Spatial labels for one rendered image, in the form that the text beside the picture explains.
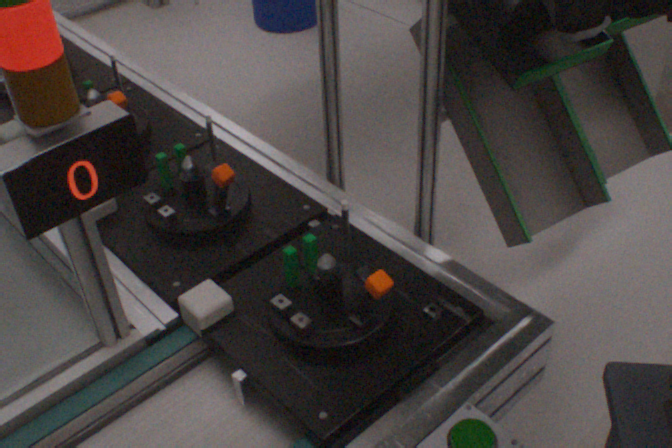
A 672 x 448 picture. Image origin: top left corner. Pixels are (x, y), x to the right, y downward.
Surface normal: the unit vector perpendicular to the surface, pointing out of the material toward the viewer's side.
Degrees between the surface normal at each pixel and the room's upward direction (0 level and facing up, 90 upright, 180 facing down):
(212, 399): 0
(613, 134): 45
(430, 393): 0
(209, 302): 0
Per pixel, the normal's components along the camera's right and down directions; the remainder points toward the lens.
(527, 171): 0.36, -0.17
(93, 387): -0.04, -0.76
